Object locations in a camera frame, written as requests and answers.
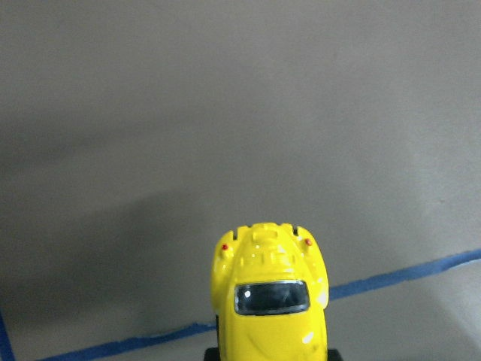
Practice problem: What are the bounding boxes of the yellow beetle toy car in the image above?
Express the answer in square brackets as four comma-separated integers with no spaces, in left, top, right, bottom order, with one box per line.
[210,223,329,360]

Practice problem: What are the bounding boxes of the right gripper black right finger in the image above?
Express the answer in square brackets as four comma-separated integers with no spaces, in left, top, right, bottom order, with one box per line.
[327,348,342,361]

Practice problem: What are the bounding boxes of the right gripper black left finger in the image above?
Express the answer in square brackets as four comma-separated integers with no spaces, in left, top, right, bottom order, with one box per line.
[204,347,219,361]

